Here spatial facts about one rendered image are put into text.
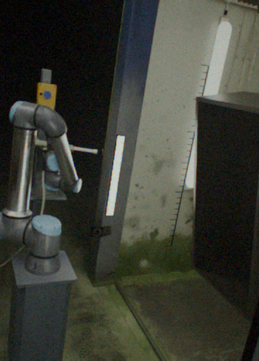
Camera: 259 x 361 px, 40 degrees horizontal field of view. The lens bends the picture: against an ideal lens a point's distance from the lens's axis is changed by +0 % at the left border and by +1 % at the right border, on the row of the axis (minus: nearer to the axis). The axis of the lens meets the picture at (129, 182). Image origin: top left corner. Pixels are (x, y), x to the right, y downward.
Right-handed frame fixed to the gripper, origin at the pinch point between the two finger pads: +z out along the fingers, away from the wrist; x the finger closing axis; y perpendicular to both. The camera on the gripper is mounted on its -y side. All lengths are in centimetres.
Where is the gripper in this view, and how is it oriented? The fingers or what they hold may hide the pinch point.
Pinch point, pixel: (47, 148)
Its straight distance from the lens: 258.4
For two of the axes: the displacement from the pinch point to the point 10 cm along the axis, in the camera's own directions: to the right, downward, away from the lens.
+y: -1.1, 9.6, 2.7
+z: -3.2, -2.9, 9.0
